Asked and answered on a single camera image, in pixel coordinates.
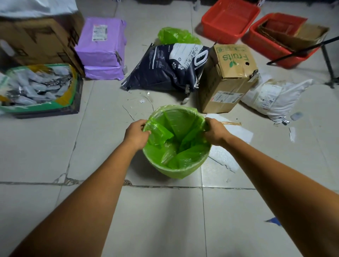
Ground dark blue litter bag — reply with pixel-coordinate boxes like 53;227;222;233
121;43;210;94

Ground empty red plastic basket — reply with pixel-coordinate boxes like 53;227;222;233
201;0;261;44

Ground white plastic sheet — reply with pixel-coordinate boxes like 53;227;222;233
0;0;78;18

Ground person's right hand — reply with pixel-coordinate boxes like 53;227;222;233
204;117;231;147

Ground small purple wrapped package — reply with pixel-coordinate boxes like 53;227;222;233
84;65;125;80

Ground round plastic trash bin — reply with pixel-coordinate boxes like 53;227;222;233
143;144;211;179

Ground large brown cardboard box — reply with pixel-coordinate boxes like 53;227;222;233
0;12;85;77

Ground cardboard box with green print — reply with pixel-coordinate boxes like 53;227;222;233
199;44;260;114

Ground large purple wrapped package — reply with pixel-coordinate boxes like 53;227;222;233
75;17;127;68

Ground person's left forearm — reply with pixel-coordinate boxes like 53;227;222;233
9;139;145;257

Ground white parcel bag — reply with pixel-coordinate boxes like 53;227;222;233
240;79;314;123

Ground person's right forearm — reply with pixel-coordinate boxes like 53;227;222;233
220;134;339;257

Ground crumpled green plastic bag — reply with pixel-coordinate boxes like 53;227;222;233
158;27;202;45

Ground pile of grey packets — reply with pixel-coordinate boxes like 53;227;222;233
0;66;72;106

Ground green woven sack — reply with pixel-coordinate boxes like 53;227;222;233
0;64;78;114

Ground folded brown cardboard pieces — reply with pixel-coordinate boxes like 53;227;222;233
258;19;329;52

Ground green plastic bin liner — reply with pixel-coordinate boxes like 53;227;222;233
142;105;212;179

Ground black tripod stand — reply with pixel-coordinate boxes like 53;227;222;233
266;36;339;89

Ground white foam sheet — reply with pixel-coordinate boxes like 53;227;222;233
205;113;254;174

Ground red basket with cardboard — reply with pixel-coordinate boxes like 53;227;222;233
248;13;322;69

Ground person's left hand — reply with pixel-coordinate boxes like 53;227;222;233
124;119;152;151

